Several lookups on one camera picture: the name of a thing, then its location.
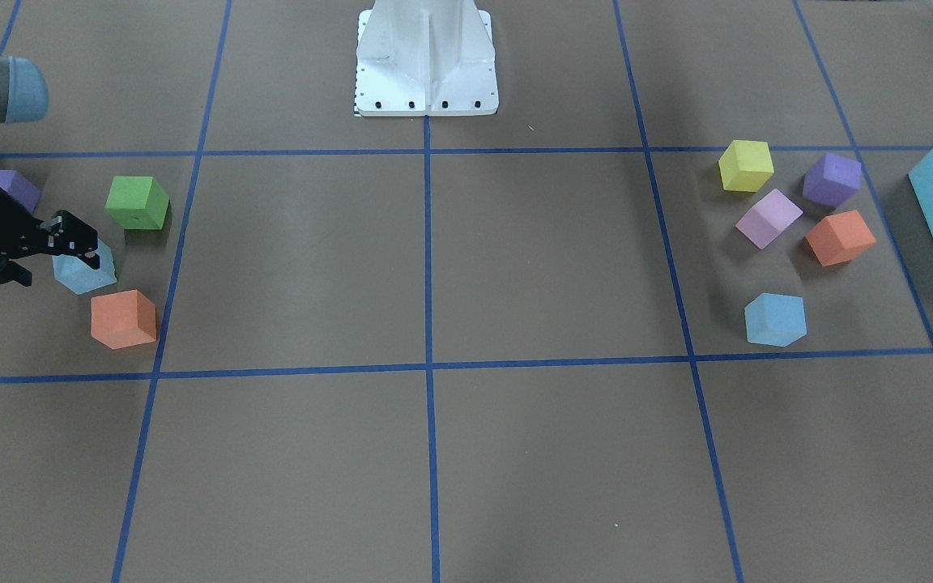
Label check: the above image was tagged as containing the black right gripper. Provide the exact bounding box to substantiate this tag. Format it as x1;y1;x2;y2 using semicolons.
0;193;101;287

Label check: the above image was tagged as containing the purple foam block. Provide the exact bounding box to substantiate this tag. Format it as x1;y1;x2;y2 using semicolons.
0;169;41;214
801;152;863;209

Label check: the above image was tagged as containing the green foam block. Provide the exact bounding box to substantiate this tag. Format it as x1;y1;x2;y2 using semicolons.
104;176;170;230

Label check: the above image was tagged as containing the orange foam block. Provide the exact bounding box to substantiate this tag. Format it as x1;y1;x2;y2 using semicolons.
806;210;877;268
90;289;158;350

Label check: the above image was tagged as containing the yellow foam block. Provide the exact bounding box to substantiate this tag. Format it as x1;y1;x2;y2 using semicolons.
718;139;775;193

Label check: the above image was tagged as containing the pink lilac foam block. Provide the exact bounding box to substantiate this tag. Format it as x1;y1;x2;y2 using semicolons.
735;189;803;249

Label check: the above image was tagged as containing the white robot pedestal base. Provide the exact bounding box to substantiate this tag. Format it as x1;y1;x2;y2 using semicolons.
353;1;500;117

